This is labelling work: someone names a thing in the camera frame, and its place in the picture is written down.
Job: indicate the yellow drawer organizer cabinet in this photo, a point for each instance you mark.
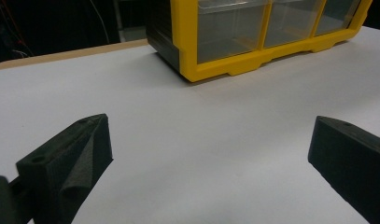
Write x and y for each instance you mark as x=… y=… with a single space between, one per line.
x=190 y=46

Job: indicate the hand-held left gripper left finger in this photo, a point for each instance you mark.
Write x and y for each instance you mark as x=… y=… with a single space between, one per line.
x=66 y=161

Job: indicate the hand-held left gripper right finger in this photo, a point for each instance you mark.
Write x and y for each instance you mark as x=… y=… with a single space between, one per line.
x=349 y=155

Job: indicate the clear plastic drawer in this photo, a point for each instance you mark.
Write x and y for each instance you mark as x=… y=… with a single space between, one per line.
x=337 y=15
x=292 y=21
x=229 y=29

